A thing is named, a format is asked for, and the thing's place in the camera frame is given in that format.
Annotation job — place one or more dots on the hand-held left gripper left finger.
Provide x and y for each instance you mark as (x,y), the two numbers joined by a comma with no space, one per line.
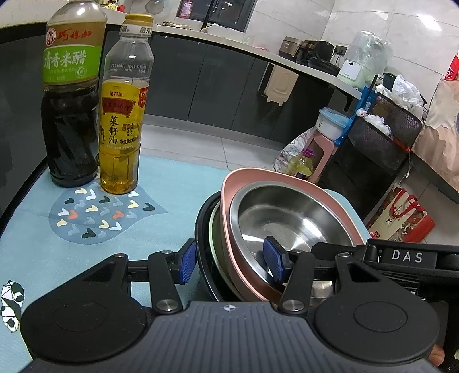
(188,263)

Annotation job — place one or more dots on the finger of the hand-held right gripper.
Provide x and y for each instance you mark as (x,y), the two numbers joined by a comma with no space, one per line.
(326,251)

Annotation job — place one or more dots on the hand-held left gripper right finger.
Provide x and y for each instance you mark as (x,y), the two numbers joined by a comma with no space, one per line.
(274,260)

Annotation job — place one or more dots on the pink bowl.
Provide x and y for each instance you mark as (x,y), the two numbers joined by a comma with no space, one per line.
(255,283)

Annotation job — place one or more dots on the light green plate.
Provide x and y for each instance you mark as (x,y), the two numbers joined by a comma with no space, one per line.
(215,247)

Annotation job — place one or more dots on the black bowl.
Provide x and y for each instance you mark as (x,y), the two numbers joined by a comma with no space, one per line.
(201,233)

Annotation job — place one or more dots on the stainless steel bowl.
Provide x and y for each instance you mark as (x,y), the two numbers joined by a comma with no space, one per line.
(287,211)

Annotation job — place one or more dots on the red gift bag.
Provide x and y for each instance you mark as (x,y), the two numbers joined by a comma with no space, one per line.
(405,218)

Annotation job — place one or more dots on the light blue patterned table mat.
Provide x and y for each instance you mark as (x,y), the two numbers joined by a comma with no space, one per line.
(172,186)

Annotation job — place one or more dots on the large oil jug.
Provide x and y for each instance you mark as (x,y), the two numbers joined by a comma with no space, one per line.
(300,165)

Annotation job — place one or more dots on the pink plastic stool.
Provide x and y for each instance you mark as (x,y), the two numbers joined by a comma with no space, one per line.
(324,157)

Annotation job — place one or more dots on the printed plastic bag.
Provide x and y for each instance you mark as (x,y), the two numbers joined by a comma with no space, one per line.
(287,152)

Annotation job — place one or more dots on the black mesh cart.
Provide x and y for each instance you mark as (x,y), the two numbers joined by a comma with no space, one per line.
(373,150)

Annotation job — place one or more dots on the beige scalloped cloth cover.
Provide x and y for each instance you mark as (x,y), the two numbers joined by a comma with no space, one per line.
(441,136)

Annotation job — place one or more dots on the white container with blue lid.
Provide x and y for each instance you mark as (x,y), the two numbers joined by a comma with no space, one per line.
(331,123)

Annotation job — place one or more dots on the yellow cooking oil bottle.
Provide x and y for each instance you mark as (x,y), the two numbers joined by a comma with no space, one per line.
(120,143)

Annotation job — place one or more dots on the white crumpled plastic bags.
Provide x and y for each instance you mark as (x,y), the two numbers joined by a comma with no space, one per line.
(405,91)

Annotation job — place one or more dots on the dark vinegar bottle green label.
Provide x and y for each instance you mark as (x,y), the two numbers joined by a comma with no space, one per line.
(71,136)

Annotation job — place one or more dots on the beige hanging trash bin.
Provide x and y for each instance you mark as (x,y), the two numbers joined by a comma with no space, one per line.
(281,84)

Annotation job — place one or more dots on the dark kitchen cabinets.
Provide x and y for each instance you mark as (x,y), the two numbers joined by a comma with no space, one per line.
(229,93)

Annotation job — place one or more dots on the black kitchen appliance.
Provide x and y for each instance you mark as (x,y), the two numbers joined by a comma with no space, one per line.
(321,55)

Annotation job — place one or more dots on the white appliance under plastic cover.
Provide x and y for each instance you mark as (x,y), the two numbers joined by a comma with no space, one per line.
(365,57)

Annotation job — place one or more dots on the silver rice cooker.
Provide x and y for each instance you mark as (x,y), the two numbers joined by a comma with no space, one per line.
(291,47)

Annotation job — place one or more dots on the white kitchen countertop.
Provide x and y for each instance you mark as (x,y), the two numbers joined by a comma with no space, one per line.
(251,50)

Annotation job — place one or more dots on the black kitchen faucet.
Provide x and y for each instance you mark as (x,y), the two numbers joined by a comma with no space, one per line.
(208,16)

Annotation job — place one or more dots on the pink bottle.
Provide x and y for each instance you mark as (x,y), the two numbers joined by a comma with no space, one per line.
(186,9)

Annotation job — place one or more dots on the blue folded frame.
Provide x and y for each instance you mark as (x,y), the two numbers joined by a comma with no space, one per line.
(360,107)

